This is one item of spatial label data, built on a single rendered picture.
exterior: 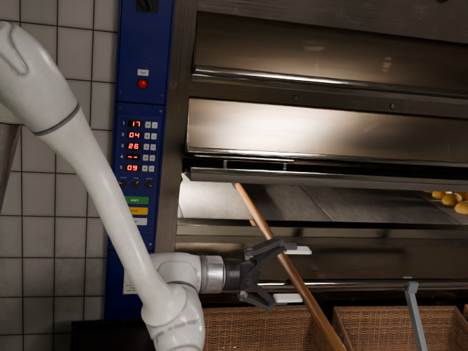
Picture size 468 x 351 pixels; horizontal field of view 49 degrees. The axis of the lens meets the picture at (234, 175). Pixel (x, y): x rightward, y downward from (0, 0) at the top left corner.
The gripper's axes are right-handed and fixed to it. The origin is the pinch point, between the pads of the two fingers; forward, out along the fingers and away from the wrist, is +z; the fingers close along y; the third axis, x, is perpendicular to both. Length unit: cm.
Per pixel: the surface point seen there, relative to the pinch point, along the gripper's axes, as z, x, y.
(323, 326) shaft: 5.1, 7.5, 10.2
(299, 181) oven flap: 11.7, -40.3, -10.6
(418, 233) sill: 71, -55, 14
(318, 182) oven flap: 18.5, -40.4, -10.7
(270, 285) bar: -0.9, -17.5, 13.7
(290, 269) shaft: 5.4, -19.7, 9.7
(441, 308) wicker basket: 87, -51, 46
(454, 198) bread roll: 104, -81, 8
